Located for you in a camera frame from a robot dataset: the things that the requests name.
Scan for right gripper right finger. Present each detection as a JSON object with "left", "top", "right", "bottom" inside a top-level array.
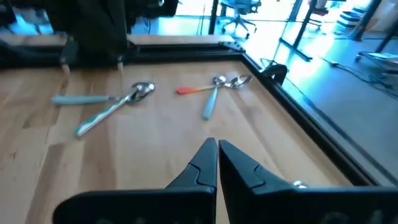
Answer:
[{"left": 218, "top": 139, "right": 398, "bottom": 224}]

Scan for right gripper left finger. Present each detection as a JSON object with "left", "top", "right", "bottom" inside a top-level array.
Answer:
[{"left": 52, "top": 137, "right": 218, "bottom": 224}]

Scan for black table clamp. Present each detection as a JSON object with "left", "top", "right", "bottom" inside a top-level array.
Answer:
[{"left": 261, "top": 63, "right": 289, "bottom": 85}]

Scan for office swivel chair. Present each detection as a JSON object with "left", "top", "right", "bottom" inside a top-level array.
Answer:
[{"left": 217, "top": 0, "right": 262, "bottom": 39}]

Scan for black floor stand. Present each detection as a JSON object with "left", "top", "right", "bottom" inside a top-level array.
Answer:
[{"left": 279, "top": 0, "right": 317, "bottom": 62}]

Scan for metal wheeled cart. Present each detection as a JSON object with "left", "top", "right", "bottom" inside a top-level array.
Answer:
[{"left": 355, "top": 50, "right": 398, "bottom": 75}]

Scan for white stacked trays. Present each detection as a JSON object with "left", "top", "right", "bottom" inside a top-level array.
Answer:
[{"left": 337, "top": 6, "right": 368, "bottom": 29}]

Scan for black table leg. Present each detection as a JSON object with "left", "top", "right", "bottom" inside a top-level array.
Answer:
[{"left": 350, "top": 0, "right": 384, "bottom": 41}]

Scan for black aluminium table frame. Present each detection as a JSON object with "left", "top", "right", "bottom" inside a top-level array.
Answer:
[{"left": 0, "top": 42, "right": 379, "bottom": 187}]

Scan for orange handled metal spoon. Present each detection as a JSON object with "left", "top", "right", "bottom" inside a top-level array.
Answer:
[{"left": 175, "top": 74, "right": 253, "bottom": 95}]

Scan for black vertical post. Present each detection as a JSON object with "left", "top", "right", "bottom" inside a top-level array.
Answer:
[{"left": 207, "top": 0, "right": 220, "bottom": 35}]

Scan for black floor cable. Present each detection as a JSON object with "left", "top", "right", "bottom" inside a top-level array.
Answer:
[{"left": 320, "top": 55, "right": 398, "bottom": 91}]

